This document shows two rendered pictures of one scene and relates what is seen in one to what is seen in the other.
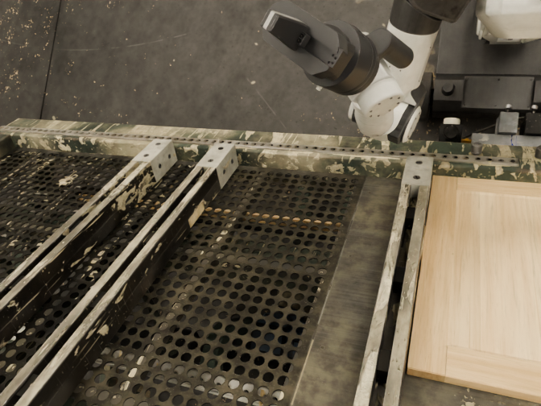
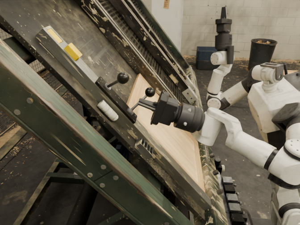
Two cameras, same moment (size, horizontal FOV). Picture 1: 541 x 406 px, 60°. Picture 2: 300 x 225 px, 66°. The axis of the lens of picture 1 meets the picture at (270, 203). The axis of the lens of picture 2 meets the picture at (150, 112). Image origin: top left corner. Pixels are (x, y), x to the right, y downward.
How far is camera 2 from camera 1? 1.22 m
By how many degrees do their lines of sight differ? 41
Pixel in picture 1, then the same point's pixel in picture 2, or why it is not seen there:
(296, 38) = (222, 16)
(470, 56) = not seen: outside the picture
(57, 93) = (206, 107)
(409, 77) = (228, 92)
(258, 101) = not seen: hidden behind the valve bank
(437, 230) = not seen: hidden behind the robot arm
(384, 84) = (219, 53)
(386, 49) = (228, 46)
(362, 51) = (225, 35)
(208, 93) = (217, 146)
